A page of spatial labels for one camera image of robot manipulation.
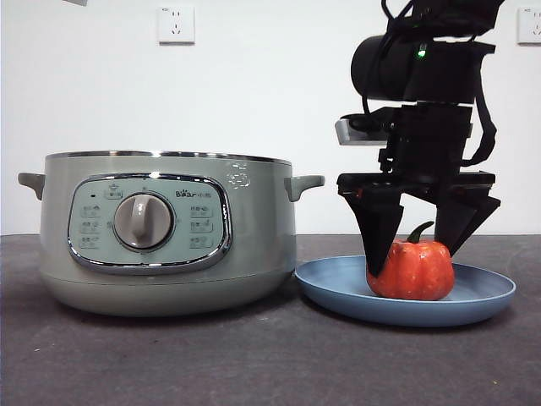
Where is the orange pumpkin with green stem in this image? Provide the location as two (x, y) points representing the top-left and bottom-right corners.
(366, 220), (456, 302)

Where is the blue round plate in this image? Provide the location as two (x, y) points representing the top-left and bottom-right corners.
(293, 254), (517, 328)

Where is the pale green electric steamer pot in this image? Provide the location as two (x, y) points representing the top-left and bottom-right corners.
(17, 148), (326, 319)

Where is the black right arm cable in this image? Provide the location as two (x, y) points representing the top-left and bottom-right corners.
(462, 75), (499, 168)

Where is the pale grey right camera box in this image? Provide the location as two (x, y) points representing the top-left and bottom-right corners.
(335, 112), (397, 148)

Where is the white wall socket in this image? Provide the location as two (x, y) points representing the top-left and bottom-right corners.
(157, 5), (197, 46)
(516, 7), (541, 47)

